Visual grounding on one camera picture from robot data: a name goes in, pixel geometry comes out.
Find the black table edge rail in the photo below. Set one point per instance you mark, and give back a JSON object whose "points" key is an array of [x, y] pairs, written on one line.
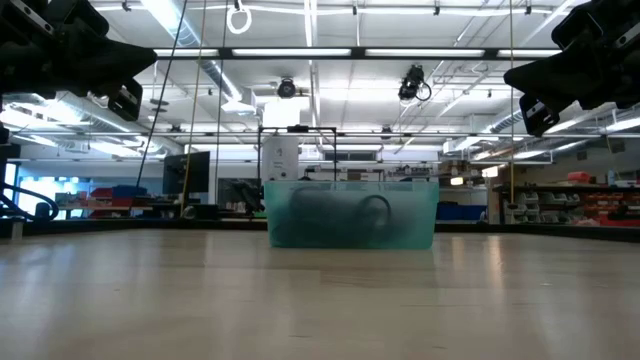
{"points": [[200, 225]]}

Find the black monitor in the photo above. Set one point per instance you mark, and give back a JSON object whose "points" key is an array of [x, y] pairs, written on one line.
{"points": [[186, 172]]}

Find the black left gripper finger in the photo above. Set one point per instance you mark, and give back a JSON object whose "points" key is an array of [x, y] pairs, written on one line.
{"points": [[126, 100], [110, 65]]}

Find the black background robot arm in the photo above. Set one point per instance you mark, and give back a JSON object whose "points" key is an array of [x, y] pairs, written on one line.
{"points": [[245, 195]]}

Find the white column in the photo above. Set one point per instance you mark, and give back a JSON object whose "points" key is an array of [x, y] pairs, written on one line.
{"points": [[280, 155]]}

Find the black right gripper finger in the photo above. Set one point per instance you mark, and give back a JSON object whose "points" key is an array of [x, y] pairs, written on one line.
{"points": [[539, 117], [550, 80]]}

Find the red storage bin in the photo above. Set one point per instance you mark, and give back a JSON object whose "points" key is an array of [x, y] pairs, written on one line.
{"points": [[101, 193]]}

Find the black overhead camera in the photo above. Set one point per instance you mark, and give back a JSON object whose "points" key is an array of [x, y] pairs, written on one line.
{"points": [[286, 88]]}

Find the black shelf with bins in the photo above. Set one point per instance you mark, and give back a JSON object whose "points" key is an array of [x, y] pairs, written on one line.
{"points": [[550, 189]]}

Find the blue storage bin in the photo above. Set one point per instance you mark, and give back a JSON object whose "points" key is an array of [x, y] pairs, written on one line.
{"points": [[129, 190]]}

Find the teal translucent plastic bin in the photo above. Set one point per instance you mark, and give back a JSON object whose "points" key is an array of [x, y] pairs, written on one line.
{"points": [[420, 215]]}

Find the blue storage bins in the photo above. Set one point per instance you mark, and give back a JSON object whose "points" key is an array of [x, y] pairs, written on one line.
{"points": [[462, 211]]}

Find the red container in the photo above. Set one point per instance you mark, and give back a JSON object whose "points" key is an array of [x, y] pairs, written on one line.
{"points": [[579, 177]]}

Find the black metal frame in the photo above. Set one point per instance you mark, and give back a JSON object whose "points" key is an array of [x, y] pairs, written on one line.
{"points": [[297, 129]]}

